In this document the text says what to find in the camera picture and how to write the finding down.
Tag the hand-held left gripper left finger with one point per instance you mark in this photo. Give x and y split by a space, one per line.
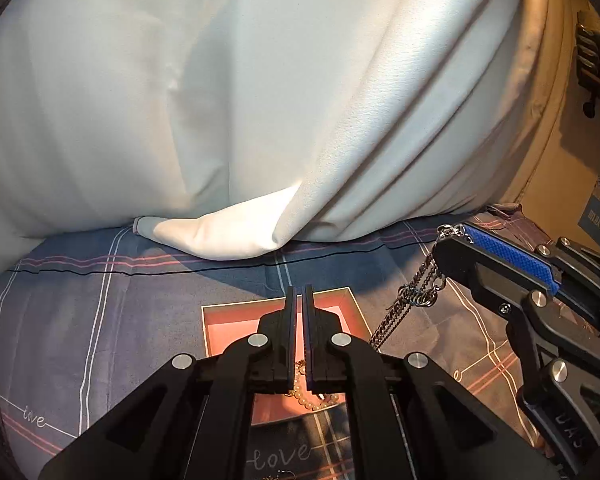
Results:
292 320

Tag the teal box with pink inside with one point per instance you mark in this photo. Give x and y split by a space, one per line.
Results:
230 320

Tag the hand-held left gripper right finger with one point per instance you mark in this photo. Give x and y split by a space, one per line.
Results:
307 320

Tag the pale grey curtain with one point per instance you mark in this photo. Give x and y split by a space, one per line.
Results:
230 100

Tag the blue plaid bedsheet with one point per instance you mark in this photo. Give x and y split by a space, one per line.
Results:
130 320

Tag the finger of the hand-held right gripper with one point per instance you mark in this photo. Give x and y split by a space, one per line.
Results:
510 256
485 277

